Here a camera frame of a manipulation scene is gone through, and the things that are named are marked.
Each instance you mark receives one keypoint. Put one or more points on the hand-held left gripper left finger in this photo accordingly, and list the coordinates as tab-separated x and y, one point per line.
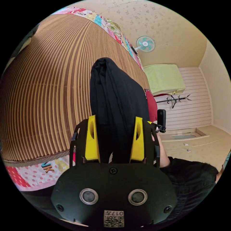
91	142

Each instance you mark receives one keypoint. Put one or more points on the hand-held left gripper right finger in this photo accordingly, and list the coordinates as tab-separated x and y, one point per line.
138	144

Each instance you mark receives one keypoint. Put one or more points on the black pants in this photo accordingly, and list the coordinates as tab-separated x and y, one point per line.
115	93

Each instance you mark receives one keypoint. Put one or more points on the person's right forearm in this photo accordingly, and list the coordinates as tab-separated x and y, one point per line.
163	155

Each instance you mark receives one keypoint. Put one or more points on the person's right hand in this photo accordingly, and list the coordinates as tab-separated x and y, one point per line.
156	138

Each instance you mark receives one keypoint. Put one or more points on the pile of clothes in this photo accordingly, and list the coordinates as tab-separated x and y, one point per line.
152	106

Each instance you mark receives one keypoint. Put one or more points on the black coat rack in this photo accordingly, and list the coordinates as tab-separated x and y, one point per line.
177	100

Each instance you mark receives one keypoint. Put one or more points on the light green covered cupboard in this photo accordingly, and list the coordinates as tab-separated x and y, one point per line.
162	79

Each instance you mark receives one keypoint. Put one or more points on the teal and white fan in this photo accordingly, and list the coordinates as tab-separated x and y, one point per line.
145	44

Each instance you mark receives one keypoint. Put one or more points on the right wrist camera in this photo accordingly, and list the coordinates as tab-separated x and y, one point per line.
161	117

